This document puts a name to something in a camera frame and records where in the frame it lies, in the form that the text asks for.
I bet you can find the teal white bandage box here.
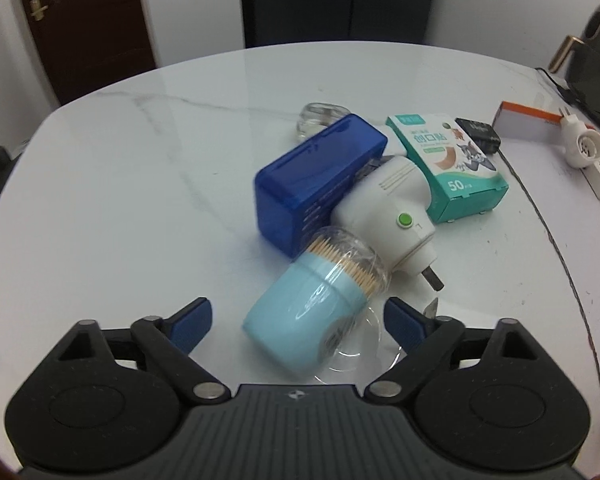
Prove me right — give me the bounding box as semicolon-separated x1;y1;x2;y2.
385;112;510;223

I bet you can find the clear plastic lid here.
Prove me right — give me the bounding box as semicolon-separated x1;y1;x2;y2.
320;305;416;386

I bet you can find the light blue toothpick holder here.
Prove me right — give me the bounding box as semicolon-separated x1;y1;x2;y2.
242;227;391;376

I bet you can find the white round plug-in device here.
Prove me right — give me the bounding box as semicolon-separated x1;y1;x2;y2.
560;107;600;168

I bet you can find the black power cable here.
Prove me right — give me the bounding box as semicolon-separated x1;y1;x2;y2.
536;66;576;106

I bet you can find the orange rimmed white tray box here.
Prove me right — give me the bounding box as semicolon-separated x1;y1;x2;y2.
491;101;600;418

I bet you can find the brown door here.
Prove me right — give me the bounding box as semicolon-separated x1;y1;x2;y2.
2;0;157;107

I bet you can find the blue plastic box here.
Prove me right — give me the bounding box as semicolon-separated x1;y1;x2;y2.
254;113;388;261

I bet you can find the white plug-in device green button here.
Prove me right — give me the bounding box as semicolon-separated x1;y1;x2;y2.
330;156;445;292

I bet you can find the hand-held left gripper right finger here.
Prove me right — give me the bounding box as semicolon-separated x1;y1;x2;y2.
365;297;538;403

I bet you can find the black charger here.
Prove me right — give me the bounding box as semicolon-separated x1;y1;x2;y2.
454;117;503;155

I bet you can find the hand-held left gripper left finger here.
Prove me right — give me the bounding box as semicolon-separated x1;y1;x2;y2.
55;297;231;403

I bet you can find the black cabinet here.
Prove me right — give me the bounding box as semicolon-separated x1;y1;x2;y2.
237;0;440;48

